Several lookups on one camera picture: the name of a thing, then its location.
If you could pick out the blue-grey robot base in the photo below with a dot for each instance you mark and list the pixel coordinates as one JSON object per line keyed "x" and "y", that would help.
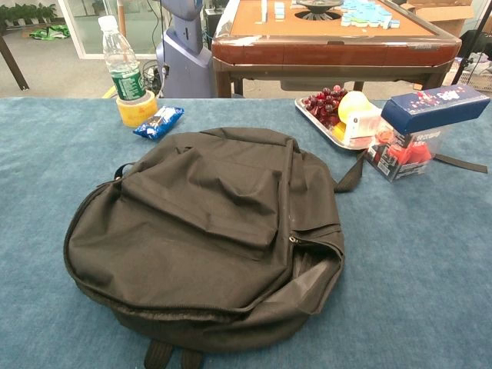
{"x": 184, "y": 69}

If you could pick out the dark table leg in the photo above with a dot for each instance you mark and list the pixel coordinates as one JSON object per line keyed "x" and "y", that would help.
{"x": 15, "y": 65}

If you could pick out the blue cookie packet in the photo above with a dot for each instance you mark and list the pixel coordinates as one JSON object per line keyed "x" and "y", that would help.
{"x": 159, "y": 122}

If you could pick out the cardboard box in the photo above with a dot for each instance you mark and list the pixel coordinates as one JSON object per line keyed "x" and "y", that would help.
{"x": 449, "y": 19}

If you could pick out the green cloth on floor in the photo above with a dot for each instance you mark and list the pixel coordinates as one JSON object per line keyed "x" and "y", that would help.
{"x": 50, "y": 32}

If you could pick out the red grape bunch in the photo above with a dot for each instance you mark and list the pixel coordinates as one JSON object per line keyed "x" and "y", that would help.
{"x": 324, "y": 104}

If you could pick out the clear box with red cups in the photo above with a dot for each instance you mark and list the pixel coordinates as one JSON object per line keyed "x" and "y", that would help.
{"x": 403, "y": 161}

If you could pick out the yellow round fruit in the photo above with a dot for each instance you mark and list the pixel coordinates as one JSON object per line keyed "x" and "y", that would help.
{"x": 353, "y": 104}

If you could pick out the metal tray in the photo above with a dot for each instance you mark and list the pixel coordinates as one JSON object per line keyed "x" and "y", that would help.
{"x": 313, "y": 118}

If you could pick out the clear plastic water bottle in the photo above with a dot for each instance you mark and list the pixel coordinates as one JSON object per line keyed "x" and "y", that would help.
{"x": 123, "y": 65}

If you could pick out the brown mahjong table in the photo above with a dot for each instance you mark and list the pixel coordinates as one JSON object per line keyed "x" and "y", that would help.
{"x": 326, "y": 54}

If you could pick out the blue mahjong tile pile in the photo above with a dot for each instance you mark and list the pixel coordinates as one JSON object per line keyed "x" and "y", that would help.
{"x": 365, "y": 13}

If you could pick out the yellow tape roll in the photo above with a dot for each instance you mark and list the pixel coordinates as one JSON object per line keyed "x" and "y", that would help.
{"x": 134, "y": 114}

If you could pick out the white frame glass partition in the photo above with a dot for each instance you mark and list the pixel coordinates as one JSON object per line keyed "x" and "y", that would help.
{"x": 73, "y": 30}

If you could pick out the small orange fruit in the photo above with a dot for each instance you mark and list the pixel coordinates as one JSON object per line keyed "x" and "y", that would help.
{"x": 339, "y": 131}

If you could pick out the blue white mahjong tile pair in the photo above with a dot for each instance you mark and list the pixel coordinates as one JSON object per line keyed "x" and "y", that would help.
{"x": 280, "y": 10}

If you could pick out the blue tablecloth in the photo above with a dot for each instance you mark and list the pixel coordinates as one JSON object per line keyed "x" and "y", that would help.
{"x": 423, "y": 269}

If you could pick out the white pink small box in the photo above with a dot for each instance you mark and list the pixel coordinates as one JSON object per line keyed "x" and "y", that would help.
{"x": 361, "y": 123}

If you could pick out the dark blue long box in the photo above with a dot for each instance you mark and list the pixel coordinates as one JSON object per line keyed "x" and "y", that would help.
{"x": 434, "y": 109}

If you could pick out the green potted plants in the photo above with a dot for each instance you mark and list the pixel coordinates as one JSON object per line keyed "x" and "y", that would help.
{"x": 27, "y": 13}

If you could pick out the white upright mahjong tile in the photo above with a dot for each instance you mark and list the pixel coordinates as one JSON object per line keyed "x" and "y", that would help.
{"x": 264, "y": 9}

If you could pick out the black tripod stand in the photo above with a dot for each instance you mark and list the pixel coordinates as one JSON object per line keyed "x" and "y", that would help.
{"x": 466, "y": 61}

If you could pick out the black fabric backpack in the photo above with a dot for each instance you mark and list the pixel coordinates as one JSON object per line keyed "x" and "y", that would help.
{"x": 192, "y": 230}

